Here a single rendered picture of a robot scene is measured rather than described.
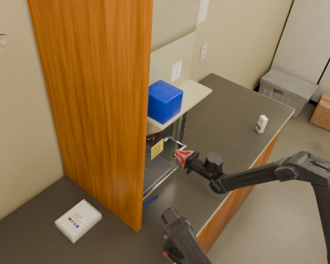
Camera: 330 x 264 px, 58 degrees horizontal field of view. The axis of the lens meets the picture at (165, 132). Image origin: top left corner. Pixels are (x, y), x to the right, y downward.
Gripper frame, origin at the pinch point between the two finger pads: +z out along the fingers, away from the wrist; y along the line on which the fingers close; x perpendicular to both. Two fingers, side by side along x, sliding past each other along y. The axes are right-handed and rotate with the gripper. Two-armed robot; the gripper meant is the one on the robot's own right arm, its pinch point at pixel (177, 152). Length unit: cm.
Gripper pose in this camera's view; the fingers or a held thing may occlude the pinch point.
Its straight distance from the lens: 133.2
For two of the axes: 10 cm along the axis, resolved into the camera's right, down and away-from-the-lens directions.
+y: 0.8, -7.4, -6.6
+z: -7.8, -4.6, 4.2
